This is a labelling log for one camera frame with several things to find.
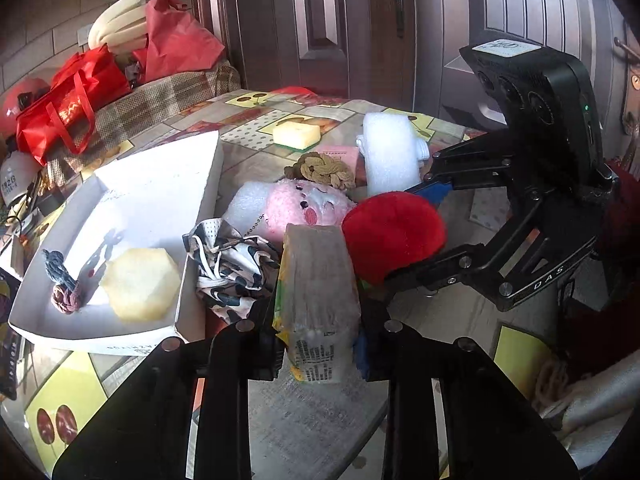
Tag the red helmet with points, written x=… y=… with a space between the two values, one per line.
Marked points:
x=20 y=105

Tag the cream foam strips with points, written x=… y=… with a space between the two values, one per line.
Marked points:
x=120 y=22

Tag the white foam block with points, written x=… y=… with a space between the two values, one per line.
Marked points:
x=390 y=155

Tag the yellow-green snack packet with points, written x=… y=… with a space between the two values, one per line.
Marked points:
x=317 y=305

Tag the white round container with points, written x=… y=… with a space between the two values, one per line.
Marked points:
x=17 y=177

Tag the patterned tablecloth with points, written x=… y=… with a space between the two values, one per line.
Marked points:
x=310 y=425

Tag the red plush toy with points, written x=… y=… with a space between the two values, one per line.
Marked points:
x=395 y=235

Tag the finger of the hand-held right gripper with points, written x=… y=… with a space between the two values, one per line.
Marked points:
x=450 y=267
x=435 y=191

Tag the pink plush toy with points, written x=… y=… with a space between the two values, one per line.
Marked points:
x=300 y=205

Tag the grey white cloth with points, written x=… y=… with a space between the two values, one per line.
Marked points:
x=600 y=410

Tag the pink card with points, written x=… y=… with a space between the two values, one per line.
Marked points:
x=340 y=155

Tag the black and white patterned cloth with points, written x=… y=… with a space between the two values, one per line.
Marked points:
x=232 y=270

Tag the pale yellow hexagonal sponge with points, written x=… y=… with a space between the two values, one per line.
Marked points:
x=140 y=282

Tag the red plastic bag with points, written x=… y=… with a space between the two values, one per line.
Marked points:
x=175 y=42

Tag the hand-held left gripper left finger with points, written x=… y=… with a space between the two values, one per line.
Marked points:
x=262 y=347

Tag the red tote bag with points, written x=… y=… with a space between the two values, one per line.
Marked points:
x=70 y=105

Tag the yellow square sponge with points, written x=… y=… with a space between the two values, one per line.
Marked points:
x=296 y=135

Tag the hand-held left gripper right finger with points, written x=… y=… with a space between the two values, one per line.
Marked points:
x=361 y=360

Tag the white cardboard box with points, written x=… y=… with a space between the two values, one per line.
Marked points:
x=140 y=220

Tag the brown door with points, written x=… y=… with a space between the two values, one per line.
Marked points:
x=325 y=25

